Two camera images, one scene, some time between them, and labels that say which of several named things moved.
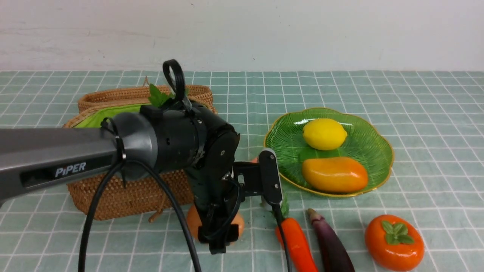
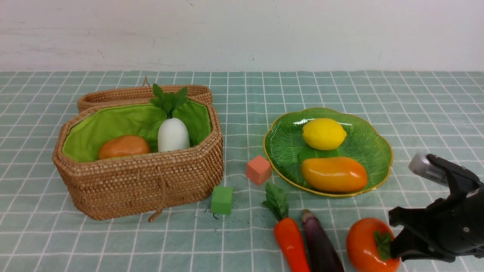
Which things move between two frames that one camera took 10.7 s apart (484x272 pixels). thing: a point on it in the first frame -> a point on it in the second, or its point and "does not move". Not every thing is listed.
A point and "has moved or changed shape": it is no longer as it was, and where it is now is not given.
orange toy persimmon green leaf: (394, 243) has moved or changed shape
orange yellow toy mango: (337, 175) does not move
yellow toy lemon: (324, 134) does not move
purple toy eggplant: (334, 256) has moved or changed shape
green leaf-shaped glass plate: (364, 143) does not move
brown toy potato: (193, 223) has moved or changed shape
